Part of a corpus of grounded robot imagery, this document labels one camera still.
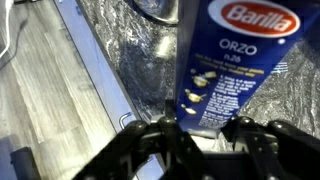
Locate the black floor object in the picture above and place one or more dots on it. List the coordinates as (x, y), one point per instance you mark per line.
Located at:
(25, 165)

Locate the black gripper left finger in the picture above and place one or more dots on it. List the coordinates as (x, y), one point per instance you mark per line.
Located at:
(166, 150)

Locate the blue Barilla orzo box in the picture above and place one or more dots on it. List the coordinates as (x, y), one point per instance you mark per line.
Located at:
(226, 66)

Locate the blue base cabinet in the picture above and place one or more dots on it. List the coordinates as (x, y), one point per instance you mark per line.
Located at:
(100, 73)

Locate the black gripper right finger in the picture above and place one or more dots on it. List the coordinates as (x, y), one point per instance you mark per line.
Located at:
(283, 150)

